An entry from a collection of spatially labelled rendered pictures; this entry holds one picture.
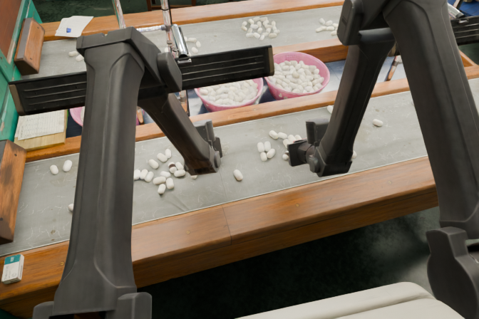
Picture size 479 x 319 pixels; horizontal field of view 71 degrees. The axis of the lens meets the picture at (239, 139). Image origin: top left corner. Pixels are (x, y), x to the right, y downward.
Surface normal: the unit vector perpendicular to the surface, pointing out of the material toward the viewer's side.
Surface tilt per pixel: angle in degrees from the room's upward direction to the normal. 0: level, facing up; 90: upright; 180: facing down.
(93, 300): 21
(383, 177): 0
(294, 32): 0
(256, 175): 0
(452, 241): 29
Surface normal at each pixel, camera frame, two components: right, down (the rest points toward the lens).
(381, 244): 0.03, -0.65
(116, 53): -0.17, -0.39
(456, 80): 0.08, -0.21
